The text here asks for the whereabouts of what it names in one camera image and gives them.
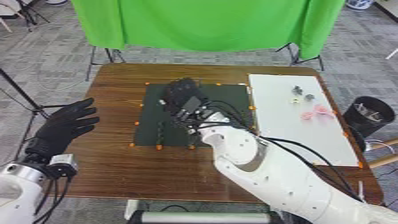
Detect black cable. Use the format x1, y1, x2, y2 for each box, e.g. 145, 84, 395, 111
203, 99, 260, 135
255, 135, 365, 202

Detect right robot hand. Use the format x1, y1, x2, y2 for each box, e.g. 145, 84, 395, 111
161, 78, 209, 117

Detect black tripod stand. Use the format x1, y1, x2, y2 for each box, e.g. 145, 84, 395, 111
0, 68, 68, 118

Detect dark mat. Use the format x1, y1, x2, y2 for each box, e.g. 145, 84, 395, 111
134, 82, 257, 148

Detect pale grey bar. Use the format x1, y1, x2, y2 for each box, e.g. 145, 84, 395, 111
127, 210, 273, 224

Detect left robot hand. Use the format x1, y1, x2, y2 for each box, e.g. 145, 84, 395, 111
24, 97, 102, 158

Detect black bin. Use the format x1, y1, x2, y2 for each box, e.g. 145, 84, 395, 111
342, 95, 397, 139

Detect white sheet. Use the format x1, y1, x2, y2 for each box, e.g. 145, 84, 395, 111
248, 73, 362, 168

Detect black cloth stand leg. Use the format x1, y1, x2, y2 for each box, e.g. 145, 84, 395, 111
274, 42, 328, 72
84, 45, 129, 83

